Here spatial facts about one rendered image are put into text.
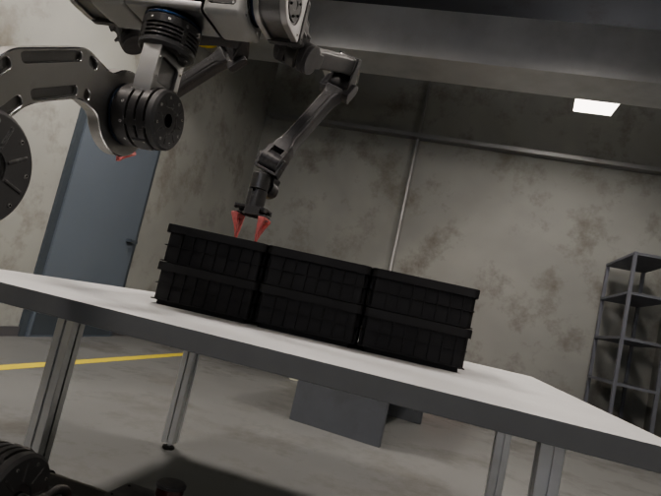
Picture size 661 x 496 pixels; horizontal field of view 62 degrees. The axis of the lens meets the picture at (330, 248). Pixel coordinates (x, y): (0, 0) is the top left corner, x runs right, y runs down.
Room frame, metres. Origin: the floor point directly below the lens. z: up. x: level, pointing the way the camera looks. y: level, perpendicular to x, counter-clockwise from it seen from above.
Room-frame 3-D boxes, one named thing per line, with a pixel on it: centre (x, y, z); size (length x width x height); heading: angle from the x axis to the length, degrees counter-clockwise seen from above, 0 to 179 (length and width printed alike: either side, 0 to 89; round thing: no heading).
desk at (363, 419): (4.37, -0.54, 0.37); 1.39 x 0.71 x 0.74; 157
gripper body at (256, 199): (1.63, 0.25, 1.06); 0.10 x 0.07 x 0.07; 78
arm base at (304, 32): (1.31, 0.21, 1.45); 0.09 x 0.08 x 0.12; 77
